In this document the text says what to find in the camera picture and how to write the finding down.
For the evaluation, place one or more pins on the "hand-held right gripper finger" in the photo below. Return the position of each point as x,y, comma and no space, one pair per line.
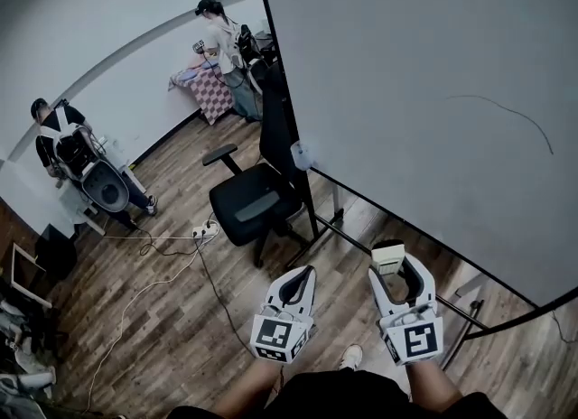
378,293
426,284

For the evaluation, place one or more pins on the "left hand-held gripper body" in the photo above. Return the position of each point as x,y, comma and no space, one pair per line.
276,333

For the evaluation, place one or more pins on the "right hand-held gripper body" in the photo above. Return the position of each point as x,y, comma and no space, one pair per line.
417,336

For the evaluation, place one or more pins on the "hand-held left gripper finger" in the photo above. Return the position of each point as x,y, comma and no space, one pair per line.
310,293
274,285

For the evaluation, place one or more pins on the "beige whiteboard eraser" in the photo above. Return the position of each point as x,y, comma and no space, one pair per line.
387,255

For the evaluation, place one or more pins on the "large white whiteboard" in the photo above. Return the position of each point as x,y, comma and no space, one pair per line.
406,69

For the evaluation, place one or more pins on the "person's right forearm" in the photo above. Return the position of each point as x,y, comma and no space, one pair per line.
431,390

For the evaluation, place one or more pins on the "person's left forearm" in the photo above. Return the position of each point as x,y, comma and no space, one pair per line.
248,385

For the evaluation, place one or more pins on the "person's white shoe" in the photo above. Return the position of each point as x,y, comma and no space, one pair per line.
351,356

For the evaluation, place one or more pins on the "black office chair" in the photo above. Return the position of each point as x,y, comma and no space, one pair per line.
253,200

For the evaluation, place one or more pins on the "white power strip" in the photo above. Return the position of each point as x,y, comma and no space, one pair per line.
205,229

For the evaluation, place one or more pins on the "person's black clothing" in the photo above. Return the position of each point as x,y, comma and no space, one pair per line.
343,397

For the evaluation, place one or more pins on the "white small table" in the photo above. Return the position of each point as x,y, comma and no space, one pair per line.
86,209

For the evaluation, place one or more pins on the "table with checkered cloth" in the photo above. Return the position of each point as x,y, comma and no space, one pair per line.
210,92

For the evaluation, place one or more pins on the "black box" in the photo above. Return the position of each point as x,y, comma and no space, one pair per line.
55,250

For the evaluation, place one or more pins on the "pile of grey clutter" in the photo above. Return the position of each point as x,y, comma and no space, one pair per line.
22,354

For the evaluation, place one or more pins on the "white picture frame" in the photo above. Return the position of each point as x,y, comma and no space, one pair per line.
25,278

